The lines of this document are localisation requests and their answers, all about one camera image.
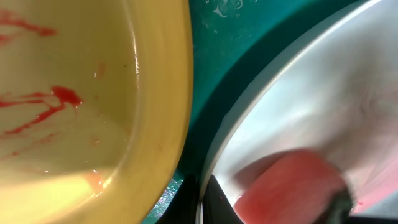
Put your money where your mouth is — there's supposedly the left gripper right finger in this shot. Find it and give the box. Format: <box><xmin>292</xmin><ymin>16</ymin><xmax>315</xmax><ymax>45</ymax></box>
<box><xmin>202</xmin><ymin>175</ymin><xmax>243</xmax><ymax>224</ymax></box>

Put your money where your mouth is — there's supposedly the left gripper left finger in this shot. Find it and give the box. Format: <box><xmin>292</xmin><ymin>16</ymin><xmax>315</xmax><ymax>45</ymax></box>
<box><xmin>155</xmin><ymin>175</ymin><xmax>199</xmax><ymax>224</ymax></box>

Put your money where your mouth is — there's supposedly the red and black sponge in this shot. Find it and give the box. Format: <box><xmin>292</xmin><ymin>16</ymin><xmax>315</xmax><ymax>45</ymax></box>
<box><xmin>234</xmin><ymin>150</ymin><xmax>353</xmax><ymax>224</ymax></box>

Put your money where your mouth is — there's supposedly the light blue plate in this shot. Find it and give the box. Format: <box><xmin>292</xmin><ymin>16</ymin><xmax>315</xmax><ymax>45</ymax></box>
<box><xmin>196</xmin><ymin>0</ymin><xmax>397</xmax><ymax>223</ymax></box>

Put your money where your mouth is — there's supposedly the blue plastic tray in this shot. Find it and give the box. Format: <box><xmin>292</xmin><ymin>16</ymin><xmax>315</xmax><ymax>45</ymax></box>
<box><xmin>141</xmin><ymin>0</ymin><xmax>361</xmax><ymax>224</ymax></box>

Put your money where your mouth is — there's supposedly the yellow plate upper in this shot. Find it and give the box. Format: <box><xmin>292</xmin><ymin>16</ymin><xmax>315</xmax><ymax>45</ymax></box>
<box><xmin>1</xmin><ymin>0</ymin><xmax>193</xmax><ymax>223</ymax></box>

